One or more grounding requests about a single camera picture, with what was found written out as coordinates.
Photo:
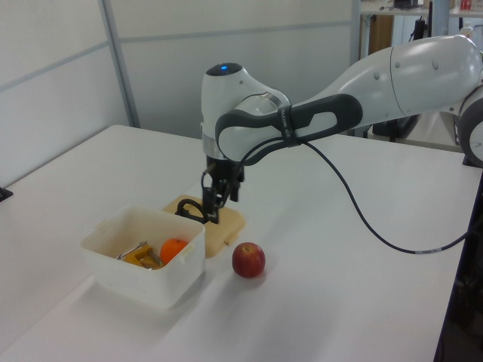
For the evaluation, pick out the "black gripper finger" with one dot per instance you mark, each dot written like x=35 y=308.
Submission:
x=235 y=190
x=211 y=196

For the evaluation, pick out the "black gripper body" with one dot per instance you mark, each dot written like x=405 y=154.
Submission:
x=226 y=167

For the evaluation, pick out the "orange fruit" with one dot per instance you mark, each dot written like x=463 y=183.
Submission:
x=173 y=250

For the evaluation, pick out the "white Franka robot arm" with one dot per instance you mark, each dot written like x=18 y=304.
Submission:
x=415 y=79

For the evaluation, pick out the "tan container lid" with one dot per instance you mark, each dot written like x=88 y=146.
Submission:
x=230 y=222

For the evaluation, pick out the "white plastic container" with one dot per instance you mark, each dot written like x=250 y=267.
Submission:
x=128 y=279

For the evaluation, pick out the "red apple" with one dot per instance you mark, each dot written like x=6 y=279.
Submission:
x=248 y=260

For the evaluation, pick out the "small yellow C-clamp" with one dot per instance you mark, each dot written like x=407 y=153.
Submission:
x=141 y=258

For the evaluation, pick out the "black table clamp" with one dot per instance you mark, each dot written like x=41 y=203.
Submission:
x=4 y=193

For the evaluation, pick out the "white background desk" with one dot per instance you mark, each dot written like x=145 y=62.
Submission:
x=400 y=12

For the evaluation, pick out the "black upright stand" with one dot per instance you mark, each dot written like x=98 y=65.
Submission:
x=460 y=294

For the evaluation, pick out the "grey partition post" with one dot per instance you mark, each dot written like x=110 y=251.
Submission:
x=120 y=64

